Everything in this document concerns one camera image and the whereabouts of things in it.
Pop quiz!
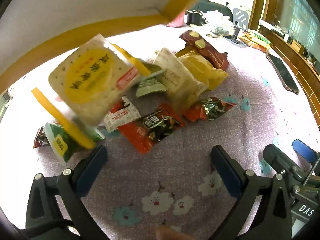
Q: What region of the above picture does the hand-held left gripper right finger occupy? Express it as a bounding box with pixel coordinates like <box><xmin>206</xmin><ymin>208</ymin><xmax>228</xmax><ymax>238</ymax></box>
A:
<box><xmin>210</xmin><ymin>144</ymin><xmax>293</xmax><ymax>240</ymax></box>

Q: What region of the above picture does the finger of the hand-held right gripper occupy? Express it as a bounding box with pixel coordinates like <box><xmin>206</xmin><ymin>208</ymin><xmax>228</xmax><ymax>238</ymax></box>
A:
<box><xmin>292</xmin><ymin>139</ymin><xmax>320</xmax><ymax>163</ymax></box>
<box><xmin>262</xmin><ymin>144</ymin><xmax>311</xmax><ymax>183</ymax></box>

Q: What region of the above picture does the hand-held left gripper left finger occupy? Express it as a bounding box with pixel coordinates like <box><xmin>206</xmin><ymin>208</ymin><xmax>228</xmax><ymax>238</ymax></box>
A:
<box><xmin>25</xmin><ymin>145</ymin><xmax>110</xmax><ymax>240</ymax></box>

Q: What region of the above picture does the red and white snack packet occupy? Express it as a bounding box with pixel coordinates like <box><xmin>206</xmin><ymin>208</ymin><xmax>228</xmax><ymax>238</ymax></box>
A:
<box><xmin>104</xmin><ymin>96</ymin><xmax>141</xmax><ymax>133</ymax></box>

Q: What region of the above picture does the dark red candy packet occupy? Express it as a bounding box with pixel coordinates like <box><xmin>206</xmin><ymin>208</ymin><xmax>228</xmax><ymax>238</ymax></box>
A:
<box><xmin>33</xmin><ymin>127</ymin><xmax>53</xmax><ymax>148</ymax></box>

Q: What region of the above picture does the red and black snack packet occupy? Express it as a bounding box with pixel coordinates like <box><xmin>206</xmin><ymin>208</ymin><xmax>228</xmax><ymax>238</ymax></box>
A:
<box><xmin>182</xmin><ymin>97</ymin><xmax>237</xmax><ymax>122</ymax></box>
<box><xmin>117</xmin><ymin>103</ymin><xmax>186</xmax><ymax>154</ymax></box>

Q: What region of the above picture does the cracker packet yellow label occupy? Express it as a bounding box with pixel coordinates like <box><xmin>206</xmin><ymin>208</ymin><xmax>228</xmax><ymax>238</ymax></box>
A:
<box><xmin>31</xmin><ymin>33</ymin><xmax>152</xmax><ymax>149</ymax></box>

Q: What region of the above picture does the pale green snack packet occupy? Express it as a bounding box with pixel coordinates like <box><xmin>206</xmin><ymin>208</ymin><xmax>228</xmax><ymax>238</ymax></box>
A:
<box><xmin>136</xmin><ymin>64</ymin><xmax>167</xmax><ymax>98</ymax></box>

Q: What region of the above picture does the yellow snack packet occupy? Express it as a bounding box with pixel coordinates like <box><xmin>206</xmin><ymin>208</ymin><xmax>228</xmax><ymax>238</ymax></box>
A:
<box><xmin>176</xmin><ymin>50</ymin><xmax>228</xmax><ymax>91</ymax></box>

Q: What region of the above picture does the white foam box yellow tape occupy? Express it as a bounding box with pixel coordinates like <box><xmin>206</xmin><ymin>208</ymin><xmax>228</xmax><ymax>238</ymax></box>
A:
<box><xmin>0</xmin><ymin>0</ymin><xmax>215</xmax><ymax>95</ymax></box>

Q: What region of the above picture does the person's left hand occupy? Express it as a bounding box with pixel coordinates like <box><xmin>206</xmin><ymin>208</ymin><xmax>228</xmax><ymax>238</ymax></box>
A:
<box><xmin>155</xmin><ymin>226</ymin><xmax>199</xmax><ymax>240</ymax></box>

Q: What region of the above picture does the purple floral tablecloth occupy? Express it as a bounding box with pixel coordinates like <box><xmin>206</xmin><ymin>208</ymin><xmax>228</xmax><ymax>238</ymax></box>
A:
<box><xmin>0</xmin><ymin>22</ymin><xmax>320</xmax><ymax>240</ymax></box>

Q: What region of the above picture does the black smartphone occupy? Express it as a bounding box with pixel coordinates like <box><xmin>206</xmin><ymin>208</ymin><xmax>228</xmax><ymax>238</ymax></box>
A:
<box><xmin>265</xmin><ymin>53</ymin><xmax>300</xmax><ymax>95</ymax></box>

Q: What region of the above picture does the beige snack packet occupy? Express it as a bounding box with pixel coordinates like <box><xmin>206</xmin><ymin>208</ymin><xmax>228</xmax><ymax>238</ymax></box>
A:
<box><xmin>153</xmin><ymin>47</ymin><xmax>209</xmax><ymax>110</ymax></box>

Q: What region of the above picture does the orange snack packet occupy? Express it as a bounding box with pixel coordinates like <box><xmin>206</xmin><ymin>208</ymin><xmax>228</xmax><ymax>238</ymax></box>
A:
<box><xmin>239</xmin><ymin>30</ymin><xmax>272</xmax><ymax>53</ymax></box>

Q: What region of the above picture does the dark red chips packet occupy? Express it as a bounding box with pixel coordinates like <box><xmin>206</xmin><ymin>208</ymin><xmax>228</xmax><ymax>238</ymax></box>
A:
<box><xmin>178</xmin><ymin>30</ymin><xmax>230</xmax><ymax>71</ymax></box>

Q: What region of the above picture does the wooden framed glass partition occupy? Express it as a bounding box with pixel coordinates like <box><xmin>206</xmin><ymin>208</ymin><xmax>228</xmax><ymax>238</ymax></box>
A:
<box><xmin>250</xmin><ymin>0</ymin><xmax>320</xmax><ymax>128</ymax></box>

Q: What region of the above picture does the grey phone stand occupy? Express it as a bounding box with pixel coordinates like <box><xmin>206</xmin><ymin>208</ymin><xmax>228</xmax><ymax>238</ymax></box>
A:
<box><xmin>230</xmin><ymin>7</ymin><xmax>249</xmax><ymax>48</ymax></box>

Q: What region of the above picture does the clear plastic bag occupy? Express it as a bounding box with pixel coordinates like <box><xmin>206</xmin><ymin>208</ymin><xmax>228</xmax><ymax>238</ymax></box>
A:
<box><xmin>204</xmin><ymin>10</ymin><xmax>233</xmax><ymax>35</ymax></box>

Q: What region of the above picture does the pink knitted cup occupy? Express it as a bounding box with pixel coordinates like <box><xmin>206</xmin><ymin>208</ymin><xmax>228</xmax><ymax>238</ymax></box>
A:
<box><xmin>165</xmin><ymin>12</ymin><xmax>185</xmax><ymax>28</ymax></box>

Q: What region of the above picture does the black container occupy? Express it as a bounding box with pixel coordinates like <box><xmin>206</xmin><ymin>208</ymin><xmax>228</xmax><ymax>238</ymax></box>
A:
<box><xmin>186</xmin><ymin>9</ymin><xmax>205</xmax><ymax>27</ymax></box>

